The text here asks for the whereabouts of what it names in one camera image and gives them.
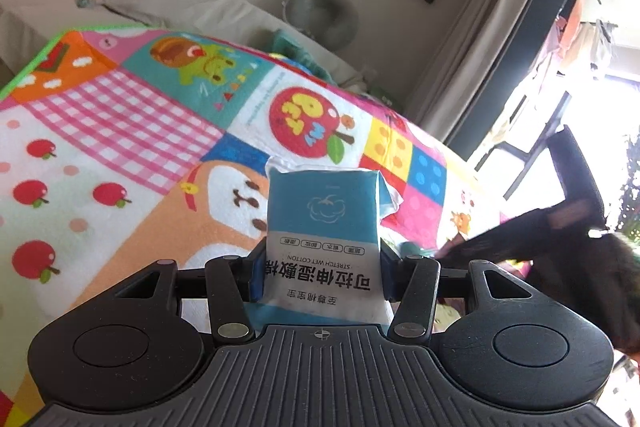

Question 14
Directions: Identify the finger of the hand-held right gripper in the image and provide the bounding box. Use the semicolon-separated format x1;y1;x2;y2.
437;206;559;265

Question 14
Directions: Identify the teal cloth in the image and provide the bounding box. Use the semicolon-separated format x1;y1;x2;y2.
267;29;333;80

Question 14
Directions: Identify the teal plastic stand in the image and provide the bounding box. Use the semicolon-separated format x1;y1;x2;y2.
399;241;437;259

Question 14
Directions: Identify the orange hanging garment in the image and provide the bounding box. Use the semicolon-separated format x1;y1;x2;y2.
565;0;589;28

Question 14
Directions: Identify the grey round cushion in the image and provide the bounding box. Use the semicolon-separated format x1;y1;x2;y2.
282;0;360;50

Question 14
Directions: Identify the white hanging garment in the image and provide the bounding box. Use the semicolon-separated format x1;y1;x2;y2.
570;19;615;80

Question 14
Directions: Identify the pink hanging garment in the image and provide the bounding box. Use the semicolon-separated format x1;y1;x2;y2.
539;19;571;74

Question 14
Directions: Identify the black window frame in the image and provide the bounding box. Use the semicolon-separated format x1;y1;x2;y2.
470;91;572;204

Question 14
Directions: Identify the blue white wet wipe packet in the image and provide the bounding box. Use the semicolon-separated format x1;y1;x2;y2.
249;156;405;327

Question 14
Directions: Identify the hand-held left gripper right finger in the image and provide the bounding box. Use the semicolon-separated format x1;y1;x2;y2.
381;248;547;342

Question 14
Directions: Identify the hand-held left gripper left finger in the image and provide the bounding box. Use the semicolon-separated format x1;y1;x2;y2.
114;239;267;342

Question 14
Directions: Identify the beige curtain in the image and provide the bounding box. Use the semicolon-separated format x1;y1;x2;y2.
405;0;586;148

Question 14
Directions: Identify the person's right forearm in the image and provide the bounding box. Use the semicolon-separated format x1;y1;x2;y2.
602;232;640;354

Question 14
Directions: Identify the colourful printed blanket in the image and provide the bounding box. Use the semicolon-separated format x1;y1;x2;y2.
0;24;531;427

